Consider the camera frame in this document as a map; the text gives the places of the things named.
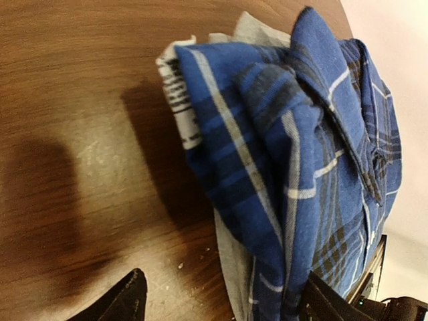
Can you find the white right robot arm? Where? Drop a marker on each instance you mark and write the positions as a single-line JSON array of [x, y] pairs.
[[399, 309]]

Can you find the blue plaid long sleeve shirt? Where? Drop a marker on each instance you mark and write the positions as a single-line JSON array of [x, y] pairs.
[[298, 150]]

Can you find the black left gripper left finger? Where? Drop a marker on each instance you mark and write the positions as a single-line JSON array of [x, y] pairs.
[[126, 300]]

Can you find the folded grey shirt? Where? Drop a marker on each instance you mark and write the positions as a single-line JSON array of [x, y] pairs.
[[236, 262]]

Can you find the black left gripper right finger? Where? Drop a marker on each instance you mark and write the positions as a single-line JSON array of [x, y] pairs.
[[320, 302]]

